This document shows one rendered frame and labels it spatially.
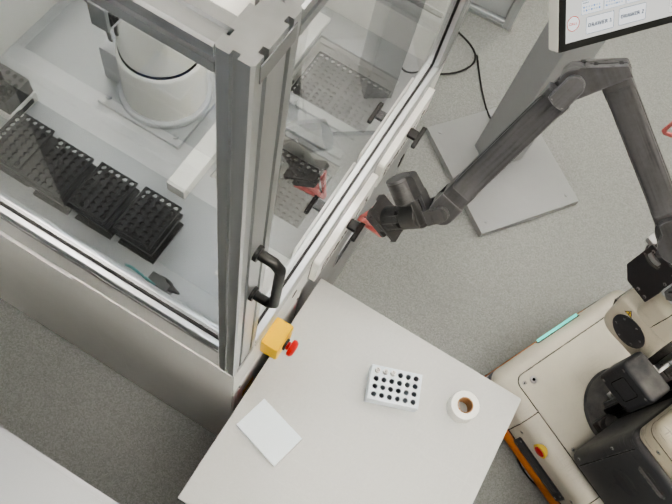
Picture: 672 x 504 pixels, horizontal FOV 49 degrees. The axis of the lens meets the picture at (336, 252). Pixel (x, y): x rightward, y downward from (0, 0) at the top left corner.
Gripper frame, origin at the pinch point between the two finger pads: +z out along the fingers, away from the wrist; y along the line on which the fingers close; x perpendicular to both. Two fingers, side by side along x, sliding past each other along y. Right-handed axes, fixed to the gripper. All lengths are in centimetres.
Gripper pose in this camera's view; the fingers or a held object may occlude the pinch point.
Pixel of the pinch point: (363, 220)
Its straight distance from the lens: 180.0
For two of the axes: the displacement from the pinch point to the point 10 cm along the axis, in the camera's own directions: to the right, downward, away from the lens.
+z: -6.3, 0.2, 7.7
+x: -5.0, 7.5, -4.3
